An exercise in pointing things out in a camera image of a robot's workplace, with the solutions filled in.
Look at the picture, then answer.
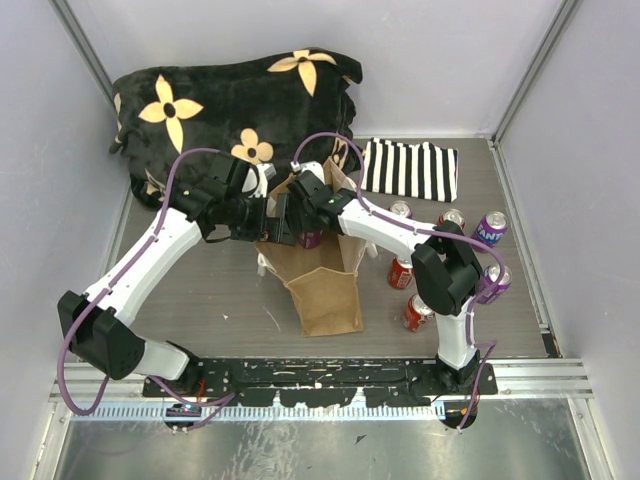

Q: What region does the black white striped cloth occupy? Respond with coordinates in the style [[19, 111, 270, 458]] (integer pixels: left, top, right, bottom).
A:
[[361, 138, 459, 203]]

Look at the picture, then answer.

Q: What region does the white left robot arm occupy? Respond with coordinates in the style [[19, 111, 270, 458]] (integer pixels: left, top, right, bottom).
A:
[[57, 149, 293, 396]]

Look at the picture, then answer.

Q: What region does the red Coke can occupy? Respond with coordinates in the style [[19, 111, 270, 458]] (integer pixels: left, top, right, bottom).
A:
[[437, 209, 466, 230], [387, 257, 413, 290], [402, 294, 436, 332]]

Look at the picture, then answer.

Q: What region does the brown burlap canvas bag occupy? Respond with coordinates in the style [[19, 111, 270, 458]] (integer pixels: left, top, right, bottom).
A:
[[254, 158, 378, 338]]

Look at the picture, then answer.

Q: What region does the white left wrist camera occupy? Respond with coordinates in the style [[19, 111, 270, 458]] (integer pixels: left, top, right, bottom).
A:
[[242, 163, 276, 198]]

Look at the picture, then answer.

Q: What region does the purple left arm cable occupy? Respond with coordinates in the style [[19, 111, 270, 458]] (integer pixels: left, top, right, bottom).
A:
[[56, 147, 239, 432]]

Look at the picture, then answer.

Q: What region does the black floral plush blanket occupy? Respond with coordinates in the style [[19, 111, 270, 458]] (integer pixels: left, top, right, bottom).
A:
[[110, 47, 363, 210]]

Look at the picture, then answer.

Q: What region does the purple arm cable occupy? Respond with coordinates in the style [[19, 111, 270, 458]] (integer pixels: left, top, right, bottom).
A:
[[291, 131, 506, 435], [56, 147, 239, 432]]

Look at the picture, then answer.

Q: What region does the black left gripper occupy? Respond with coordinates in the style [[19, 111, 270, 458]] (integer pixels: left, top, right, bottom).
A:
[[227, 191, 296, 246]]

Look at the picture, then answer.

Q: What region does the purple Fanta can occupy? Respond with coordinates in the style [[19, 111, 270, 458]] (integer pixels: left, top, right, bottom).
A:
[[298, 230, 323, 250], [389, 200, 413, 219], [471, 211, 508, 247], [477, 263, 512, 305]]

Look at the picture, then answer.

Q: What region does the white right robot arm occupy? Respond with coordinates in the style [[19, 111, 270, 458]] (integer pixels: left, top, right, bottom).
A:
[[287, 161, 482, 394]]

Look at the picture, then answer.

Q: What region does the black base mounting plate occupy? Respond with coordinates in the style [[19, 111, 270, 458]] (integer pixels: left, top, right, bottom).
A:
[[139, 357, 499, 409]]

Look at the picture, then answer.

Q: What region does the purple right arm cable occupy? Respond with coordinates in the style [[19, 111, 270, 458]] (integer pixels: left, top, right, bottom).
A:
[[291, 131, 506, 435]]

